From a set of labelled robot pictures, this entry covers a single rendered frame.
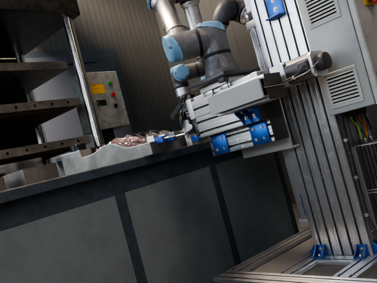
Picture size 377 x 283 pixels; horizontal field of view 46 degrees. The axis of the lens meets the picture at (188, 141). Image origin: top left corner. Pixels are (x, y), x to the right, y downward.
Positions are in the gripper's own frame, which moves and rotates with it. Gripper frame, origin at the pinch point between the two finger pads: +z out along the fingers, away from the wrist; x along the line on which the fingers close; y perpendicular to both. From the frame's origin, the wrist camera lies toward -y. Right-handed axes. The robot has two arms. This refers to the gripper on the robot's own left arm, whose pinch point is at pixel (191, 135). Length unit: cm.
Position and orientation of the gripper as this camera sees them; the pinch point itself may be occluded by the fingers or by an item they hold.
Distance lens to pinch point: 223.5
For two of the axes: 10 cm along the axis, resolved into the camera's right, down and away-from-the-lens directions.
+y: 7.3, -2.1, -6.5
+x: 6.3, -1.5, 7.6
